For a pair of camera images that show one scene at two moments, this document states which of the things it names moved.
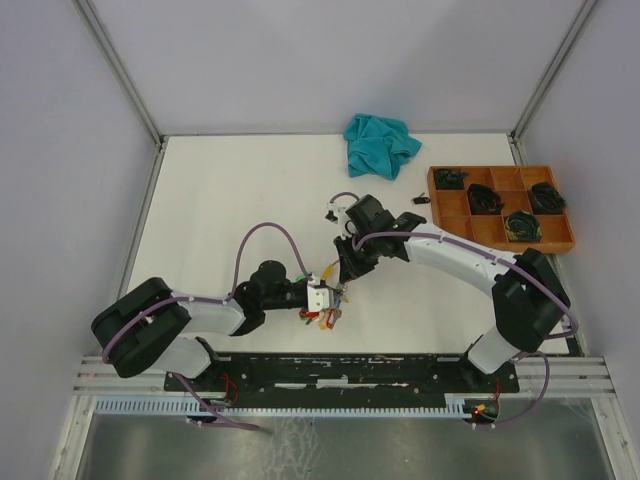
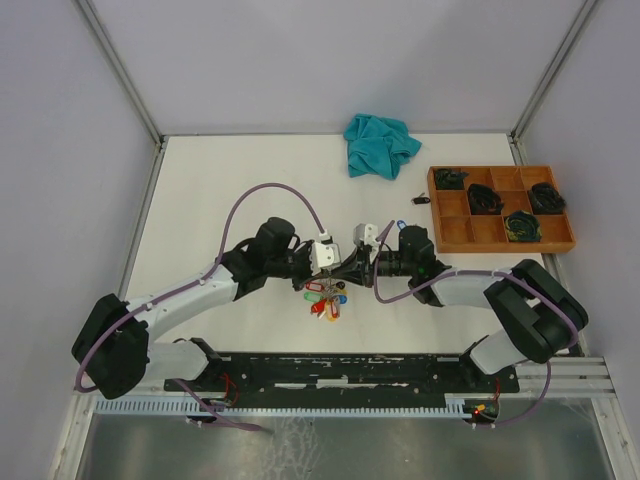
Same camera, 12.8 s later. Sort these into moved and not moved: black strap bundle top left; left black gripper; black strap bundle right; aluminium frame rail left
Moved: left black gripper
Not moved: aluminium frame rail left; black strap bundle top left; black strap bundle right
